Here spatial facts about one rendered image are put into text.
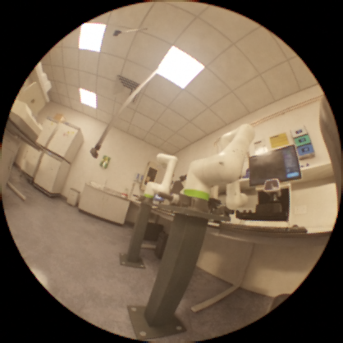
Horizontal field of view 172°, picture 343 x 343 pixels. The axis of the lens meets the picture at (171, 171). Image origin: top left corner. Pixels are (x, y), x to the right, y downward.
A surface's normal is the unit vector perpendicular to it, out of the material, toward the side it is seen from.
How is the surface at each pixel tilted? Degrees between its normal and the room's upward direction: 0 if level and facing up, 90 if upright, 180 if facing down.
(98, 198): 90
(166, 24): 180
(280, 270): 90
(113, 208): 90
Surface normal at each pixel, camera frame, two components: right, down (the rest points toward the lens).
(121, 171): 0.50, -0.17
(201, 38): -0.25, 0.91
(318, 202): -0.83, -0.37
